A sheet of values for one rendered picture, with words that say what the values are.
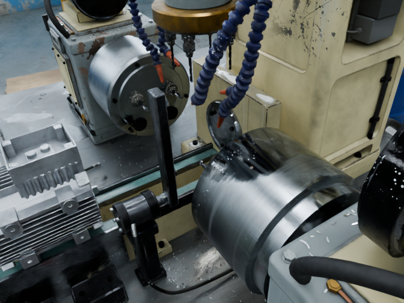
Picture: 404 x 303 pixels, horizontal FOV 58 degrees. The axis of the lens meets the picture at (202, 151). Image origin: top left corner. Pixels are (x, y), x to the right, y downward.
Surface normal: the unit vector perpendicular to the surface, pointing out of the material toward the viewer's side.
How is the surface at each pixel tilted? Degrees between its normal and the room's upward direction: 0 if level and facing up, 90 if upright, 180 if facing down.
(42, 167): 90
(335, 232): 0
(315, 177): 2
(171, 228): 90
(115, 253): 90
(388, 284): 53
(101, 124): 90
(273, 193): 28
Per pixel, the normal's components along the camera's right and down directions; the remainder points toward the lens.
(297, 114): -0.85, 0.36
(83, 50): 0.53, 0.50
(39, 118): -0.05, -0.79
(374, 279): -0.63, -0.10
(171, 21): -0.50, 0.55
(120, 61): -0.44, -0.53
